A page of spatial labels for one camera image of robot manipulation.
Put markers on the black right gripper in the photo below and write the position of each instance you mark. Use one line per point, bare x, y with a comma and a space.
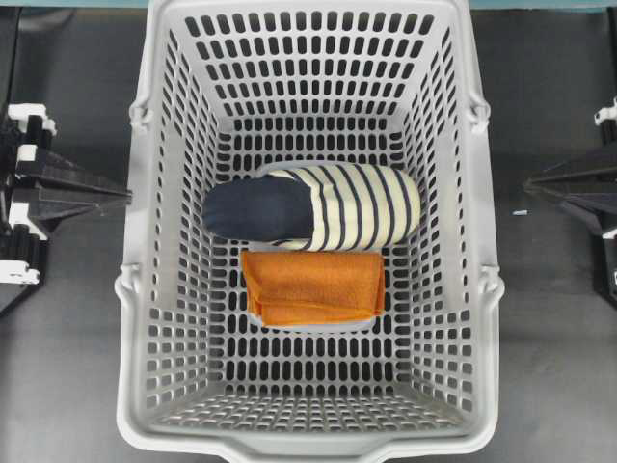
585, 188

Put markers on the grey plastic shopping basket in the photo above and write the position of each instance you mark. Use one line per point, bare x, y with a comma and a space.
239, 89

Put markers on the navy striped cream slipper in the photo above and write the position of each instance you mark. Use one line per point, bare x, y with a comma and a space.
339, 207

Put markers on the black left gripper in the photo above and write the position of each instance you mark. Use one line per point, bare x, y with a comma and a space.
25, 218

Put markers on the orange cloth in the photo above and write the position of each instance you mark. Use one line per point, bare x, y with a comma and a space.
293, 289

